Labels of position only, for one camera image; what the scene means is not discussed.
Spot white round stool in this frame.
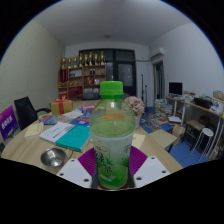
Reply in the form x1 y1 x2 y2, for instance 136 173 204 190
194 127 215 158

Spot black computer monitor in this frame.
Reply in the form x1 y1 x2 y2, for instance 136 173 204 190
168 81 184 97

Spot pink flowers in white pot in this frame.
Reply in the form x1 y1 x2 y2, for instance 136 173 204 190
124 95 146 129

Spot teal book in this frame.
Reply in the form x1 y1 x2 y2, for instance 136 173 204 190
55 124 92 153

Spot yellow gift box red ribbon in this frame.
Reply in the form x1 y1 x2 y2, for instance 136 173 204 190
50 95 74 116

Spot green tea drink bottle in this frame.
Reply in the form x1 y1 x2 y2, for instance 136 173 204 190
89 80 136 190

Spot black office chair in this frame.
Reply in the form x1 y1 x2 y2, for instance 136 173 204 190
13 96 52 131

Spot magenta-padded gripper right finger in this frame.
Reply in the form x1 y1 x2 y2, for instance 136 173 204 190
128 145 172 188

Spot pink flat box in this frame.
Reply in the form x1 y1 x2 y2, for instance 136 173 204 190
81 104 96 113

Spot dark glass door window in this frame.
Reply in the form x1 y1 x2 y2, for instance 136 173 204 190
78 48 137 98

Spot wooden side desk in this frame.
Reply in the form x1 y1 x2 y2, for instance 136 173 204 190
165 94 224 158

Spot small steel bowl cup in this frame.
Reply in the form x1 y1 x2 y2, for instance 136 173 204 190
40 147 69 168

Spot cream book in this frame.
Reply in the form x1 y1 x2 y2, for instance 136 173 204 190
24 121 45 140

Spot purple sign board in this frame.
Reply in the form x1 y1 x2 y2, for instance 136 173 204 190
0 105 19 141

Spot stack of books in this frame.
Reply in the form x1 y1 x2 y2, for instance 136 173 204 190
154 98 174 118

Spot wooden shelf unit with trophies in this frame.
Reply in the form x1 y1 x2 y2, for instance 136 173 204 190
58 50 107 101

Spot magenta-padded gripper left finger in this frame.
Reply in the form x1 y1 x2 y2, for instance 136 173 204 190
56 146 99 189

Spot white book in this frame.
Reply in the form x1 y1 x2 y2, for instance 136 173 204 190
38 121 76 144

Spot beige notebook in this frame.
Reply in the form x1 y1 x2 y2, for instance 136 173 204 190
132 133 146 150

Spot white wall air conditioner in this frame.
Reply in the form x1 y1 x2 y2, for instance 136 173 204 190
148 46 166 61

